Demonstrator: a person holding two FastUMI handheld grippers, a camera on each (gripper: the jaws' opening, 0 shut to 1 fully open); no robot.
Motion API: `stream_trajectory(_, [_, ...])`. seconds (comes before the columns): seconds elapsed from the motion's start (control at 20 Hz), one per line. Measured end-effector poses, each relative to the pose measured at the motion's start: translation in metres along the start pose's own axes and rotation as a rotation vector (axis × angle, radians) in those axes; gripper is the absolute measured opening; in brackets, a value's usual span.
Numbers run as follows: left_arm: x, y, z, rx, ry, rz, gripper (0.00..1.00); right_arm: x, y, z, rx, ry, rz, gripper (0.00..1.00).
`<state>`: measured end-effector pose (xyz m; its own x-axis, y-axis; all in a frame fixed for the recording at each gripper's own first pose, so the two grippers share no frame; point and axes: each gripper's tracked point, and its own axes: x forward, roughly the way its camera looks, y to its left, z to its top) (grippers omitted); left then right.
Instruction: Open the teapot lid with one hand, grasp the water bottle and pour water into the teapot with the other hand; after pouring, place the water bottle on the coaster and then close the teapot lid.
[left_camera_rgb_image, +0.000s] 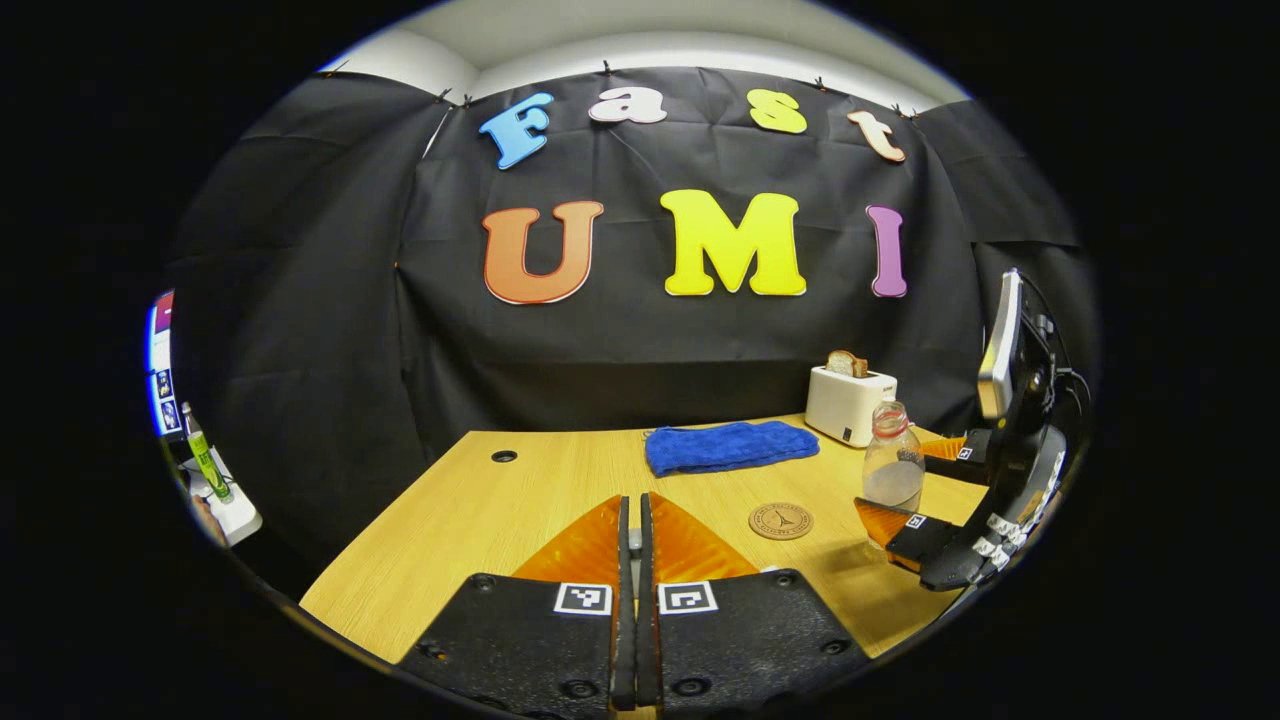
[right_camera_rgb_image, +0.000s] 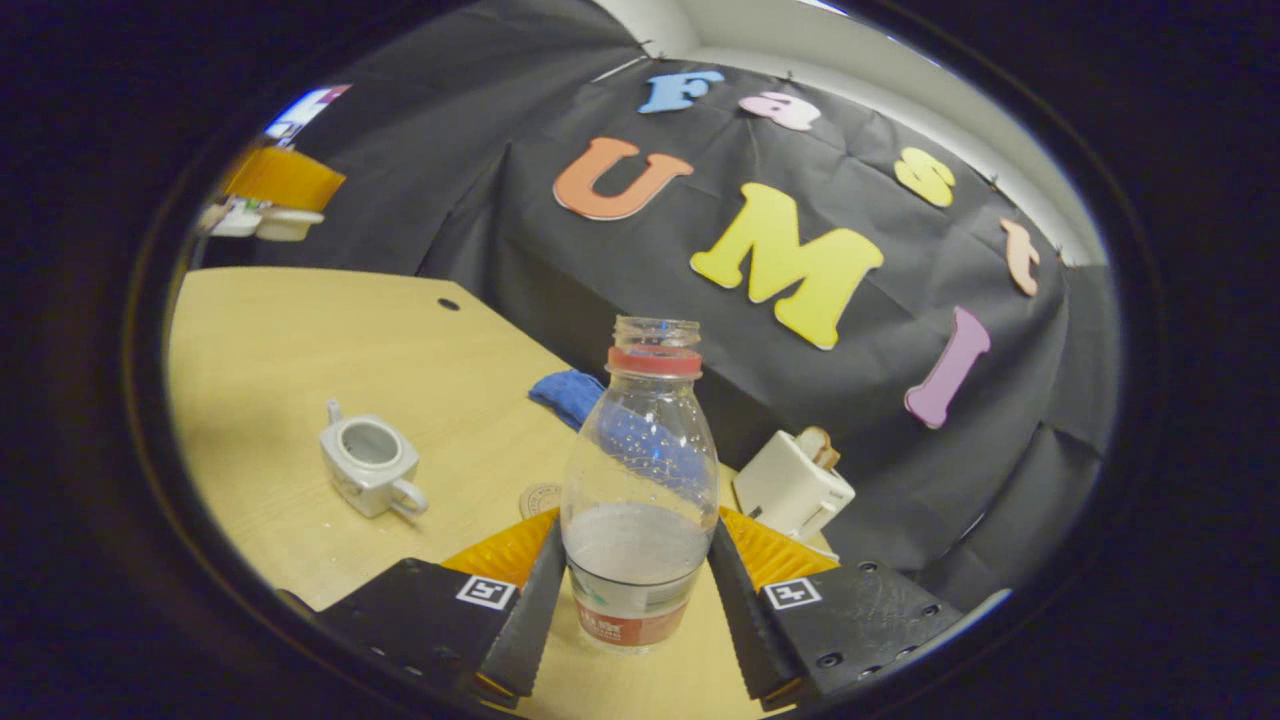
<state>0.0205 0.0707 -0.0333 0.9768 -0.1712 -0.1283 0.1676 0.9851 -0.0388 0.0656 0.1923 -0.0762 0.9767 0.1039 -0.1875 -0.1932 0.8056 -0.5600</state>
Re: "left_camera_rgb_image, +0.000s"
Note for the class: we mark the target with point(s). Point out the clear plastic water bottle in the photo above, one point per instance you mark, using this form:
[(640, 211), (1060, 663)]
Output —
[(892, 470)]

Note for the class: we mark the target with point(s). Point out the toast slice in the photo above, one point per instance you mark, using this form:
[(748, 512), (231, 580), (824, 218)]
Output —
[(846, 364)]

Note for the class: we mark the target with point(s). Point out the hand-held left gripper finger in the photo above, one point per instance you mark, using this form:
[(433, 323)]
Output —
[(625, 640), (647, 640)]

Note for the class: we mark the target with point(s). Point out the round wooden coaster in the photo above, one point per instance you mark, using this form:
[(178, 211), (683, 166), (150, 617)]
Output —
[(780, 521)]

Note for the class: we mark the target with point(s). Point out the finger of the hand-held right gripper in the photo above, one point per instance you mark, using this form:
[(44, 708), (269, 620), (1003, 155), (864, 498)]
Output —
[(970, 458), (920, 540)]

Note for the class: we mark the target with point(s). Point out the green label drink bottle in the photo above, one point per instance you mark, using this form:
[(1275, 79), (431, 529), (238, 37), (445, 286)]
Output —
[(207, 460)]

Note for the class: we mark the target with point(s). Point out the computer monitor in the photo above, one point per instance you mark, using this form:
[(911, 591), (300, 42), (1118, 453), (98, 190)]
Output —
[(160, 360)]

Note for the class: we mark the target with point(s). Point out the white side table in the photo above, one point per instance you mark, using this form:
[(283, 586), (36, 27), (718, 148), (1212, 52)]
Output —
[(238, 515)]

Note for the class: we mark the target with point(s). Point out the blue towel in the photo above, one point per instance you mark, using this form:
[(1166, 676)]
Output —
[(730, 446)]

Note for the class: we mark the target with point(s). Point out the white toaster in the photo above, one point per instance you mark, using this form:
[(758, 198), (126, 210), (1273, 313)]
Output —
[(845, 405)]

